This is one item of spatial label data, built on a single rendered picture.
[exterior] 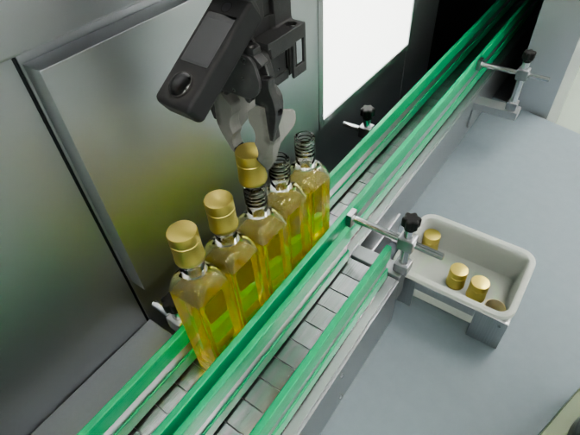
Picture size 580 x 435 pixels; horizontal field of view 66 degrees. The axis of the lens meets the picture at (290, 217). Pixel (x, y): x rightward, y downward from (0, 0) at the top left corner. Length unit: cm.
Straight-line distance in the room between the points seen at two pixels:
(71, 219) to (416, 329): 62
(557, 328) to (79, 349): 81
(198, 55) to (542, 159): 107
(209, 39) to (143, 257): 34
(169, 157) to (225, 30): 24
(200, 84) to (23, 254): 30
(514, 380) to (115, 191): 70
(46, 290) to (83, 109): 23
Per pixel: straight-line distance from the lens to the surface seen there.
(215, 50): 42
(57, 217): 59
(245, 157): 52
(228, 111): 51
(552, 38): 144
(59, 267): 62
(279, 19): 48
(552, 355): 95
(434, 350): 88
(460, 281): 92
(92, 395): 75
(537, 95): 150
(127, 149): 57
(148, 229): 64
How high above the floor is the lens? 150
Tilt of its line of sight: 45 degrees down
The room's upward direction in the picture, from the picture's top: 4 degrees counter-clockwise
